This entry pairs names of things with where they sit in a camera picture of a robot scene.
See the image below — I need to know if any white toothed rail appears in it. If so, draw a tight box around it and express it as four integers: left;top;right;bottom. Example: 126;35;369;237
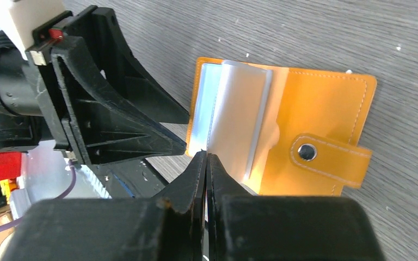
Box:
76;165;112;199

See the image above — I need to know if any red plastic box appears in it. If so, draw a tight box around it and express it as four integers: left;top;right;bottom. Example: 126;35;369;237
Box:
0;152;22;181

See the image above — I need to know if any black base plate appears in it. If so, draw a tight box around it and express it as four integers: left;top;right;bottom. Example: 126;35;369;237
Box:
91;159;169;198

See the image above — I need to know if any orange card holder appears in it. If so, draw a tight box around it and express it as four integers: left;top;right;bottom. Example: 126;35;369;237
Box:
186;57;377;196

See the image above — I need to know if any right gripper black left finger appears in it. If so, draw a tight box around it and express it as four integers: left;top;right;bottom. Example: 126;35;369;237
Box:
3;151;207;260

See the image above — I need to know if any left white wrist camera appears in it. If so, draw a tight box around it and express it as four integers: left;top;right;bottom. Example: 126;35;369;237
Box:
0;0;66;60

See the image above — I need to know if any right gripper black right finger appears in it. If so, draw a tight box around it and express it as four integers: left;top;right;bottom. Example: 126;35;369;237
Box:
207;154;385;260

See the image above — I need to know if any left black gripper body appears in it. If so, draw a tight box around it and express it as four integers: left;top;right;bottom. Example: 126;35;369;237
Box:
0;31;72;152

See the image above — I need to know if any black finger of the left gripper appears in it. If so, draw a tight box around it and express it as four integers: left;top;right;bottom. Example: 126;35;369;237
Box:
51;36;188;165
63;5;189;124

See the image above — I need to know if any blue credit card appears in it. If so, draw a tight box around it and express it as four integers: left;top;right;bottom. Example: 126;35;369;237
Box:
187;63;222;157

